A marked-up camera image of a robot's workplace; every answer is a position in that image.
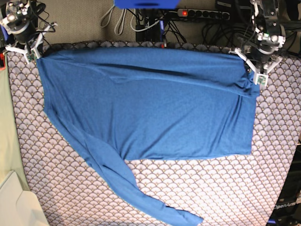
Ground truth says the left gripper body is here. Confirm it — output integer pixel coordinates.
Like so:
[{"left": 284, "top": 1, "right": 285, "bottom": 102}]
[{"left": 229, "top": 45, "right": 283, "bottom": 87}]

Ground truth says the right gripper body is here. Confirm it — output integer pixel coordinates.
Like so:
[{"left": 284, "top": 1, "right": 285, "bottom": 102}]
[{"left": 5, "top": 22, "right": 57, "bottom": 64}]

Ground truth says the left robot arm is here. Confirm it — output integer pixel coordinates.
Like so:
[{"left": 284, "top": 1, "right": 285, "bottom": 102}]
[{"left": 230, "top": 0, "right": 286, "bottom": 86}]

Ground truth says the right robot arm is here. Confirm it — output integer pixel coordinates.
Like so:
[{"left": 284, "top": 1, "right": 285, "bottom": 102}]
[{"left": 0, "top": 0, "right": 57, "bottom": 63}]

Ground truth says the black power strip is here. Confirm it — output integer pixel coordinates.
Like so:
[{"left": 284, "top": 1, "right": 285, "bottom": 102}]
[{"left": 176, "top": 8, "right": 230, "bottom": 21}]

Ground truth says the fan-patterned tablecloth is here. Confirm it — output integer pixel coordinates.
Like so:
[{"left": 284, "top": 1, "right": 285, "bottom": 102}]
[{"left": 7, "top": 52, "right": 301, "bottom": 226}]

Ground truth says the black OpenArm case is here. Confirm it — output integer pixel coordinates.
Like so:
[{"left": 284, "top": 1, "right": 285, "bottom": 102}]
[{"left": 267, "top": 143, "right": 301, "bottom": 226}]

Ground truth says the white plastic bin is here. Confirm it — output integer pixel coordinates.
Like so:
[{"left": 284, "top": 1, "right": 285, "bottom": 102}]
[{"left": 0, "top": 170, "right": 49, "bottom": 226}]

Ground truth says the white looped cable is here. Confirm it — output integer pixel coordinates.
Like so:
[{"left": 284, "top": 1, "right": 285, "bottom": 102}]
[{"left": 101, "top": 7, "right": 132, "bottom": 36}]

